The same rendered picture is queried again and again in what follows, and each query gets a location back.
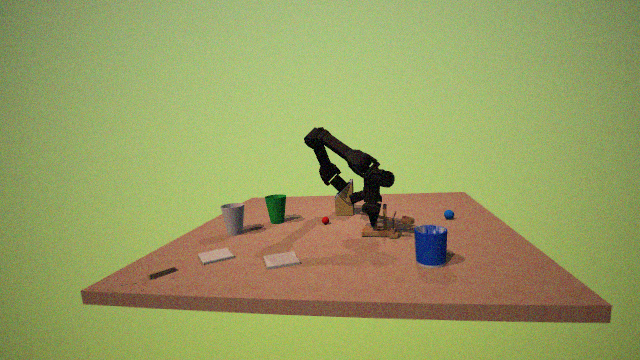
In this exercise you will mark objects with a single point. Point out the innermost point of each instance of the green cup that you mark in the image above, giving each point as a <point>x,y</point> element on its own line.
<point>276,208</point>

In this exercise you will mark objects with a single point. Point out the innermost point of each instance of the grey flat square tile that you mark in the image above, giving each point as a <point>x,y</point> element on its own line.
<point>281,260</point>
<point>215,256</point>

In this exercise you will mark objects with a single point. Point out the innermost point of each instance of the dark grey cup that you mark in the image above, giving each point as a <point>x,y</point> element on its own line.
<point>233,214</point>

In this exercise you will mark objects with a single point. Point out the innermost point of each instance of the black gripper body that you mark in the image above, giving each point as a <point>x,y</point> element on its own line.
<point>373,197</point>

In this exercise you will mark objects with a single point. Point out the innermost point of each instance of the dark blue cup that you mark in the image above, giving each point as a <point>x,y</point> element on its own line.
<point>431,246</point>

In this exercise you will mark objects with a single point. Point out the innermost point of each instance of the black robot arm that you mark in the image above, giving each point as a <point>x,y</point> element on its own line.
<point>358,161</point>

